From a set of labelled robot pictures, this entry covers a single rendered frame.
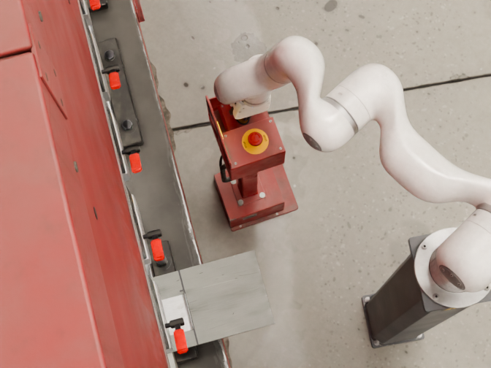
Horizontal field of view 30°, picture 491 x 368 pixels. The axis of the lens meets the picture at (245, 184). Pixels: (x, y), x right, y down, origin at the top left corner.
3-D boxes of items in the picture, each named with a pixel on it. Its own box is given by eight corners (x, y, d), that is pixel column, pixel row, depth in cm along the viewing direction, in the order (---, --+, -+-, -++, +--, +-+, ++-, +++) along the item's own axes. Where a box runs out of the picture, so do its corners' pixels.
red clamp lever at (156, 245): (165, 253, 192) (159, 226, 200) (146, 258, 192) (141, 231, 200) (166, 260, 193) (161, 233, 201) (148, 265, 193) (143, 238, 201)
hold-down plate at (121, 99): (144, 144, 237) (142, 141, 234) (123, 150, 237) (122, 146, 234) (117, 41, 245) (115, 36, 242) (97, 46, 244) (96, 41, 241)
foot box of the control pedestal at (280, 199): (299, 209, 322) (300, 201, 310) (231, 232, 320) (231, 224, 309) (280, 158, 327) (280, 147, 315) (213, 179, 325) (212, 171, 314)
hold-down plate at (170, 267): (199, 358, 223) (198, 357, 220) (177, 364, 222) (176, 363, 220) (169, 242, 230) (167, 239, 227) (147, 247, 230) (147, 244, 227)
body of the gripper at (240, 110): (240, 110, 236) (235, 124, 247) (277, 98, 238) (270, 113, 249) (230, 84, 237) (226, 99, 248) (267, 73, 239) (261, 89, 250)
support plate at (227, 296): (275, 323, 213) (275, 323, 212) (165, 354, 212) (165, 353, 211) (254, 250, 218) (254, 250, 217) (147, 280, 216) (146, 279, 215)
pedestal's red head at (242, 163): (284, 163, 258) (286, 144, 240) (231, 181, 257) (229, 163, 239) (261, 100, 263) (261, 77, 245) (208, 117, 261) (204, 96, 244)
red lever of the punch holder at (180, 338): (188, 347, 187) (182, 315, 195) (169, 352, 187) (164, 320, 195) (191, 353, 188) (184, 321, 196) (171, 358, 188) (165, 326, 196)
